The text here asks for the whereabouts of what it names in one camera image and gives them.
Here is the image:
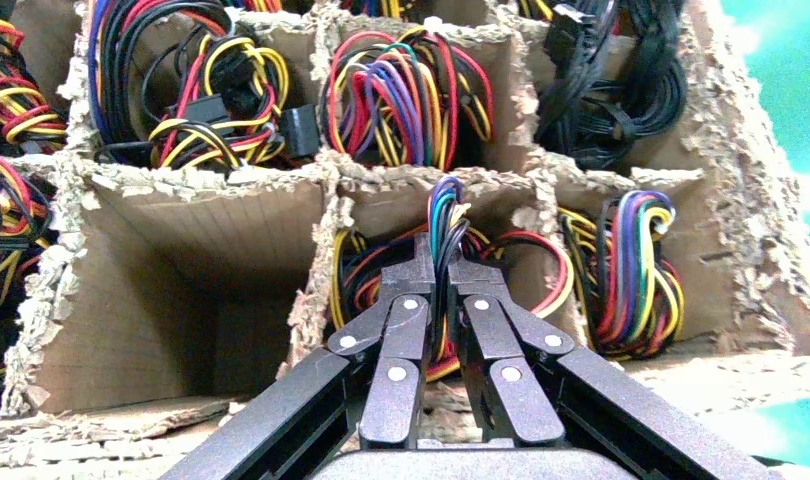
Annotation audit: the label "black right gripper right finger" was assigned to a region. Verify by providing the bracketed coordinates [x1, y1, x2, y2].
[446, 260, 765, 480]

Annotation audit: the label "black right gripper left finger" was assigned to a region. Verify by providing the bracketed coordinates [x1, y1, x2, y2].
[159, 231, 439, 480]

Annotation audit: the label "bundle of coloured wires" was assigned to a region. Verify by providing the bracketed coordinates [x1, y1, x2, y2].
[328, 175, 575, 384]

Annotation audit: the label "cardboard box with dividers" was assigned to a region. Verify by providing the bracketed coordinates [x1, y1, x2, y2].
[0, 0, 810, 480]

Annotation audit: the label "right multicolour wire bundle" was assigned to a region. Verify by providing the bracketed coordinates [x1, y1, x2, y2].
[557, 190, 686, 362]

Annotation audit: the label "top centre wire bundle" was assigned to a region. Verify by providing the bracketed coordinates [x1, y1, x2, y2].
[320, 27, 496, 174]

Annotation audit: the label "black cable bundle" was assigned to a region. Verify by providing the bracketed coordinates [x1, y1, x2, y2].
[534, 0, 690, 172]

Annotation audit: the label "top left wire bundle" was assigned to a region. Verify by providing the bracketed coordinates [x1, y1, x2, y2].
[86, 0, 323, 172]

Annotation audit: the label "far left lower wires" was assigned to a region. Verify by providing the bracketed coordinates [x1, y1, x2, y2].
[0, 148, 55, 399]

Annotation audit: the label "far left upper wires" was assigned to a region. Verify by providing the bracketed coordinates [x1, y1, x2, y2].
[0, 13, 68, 157]

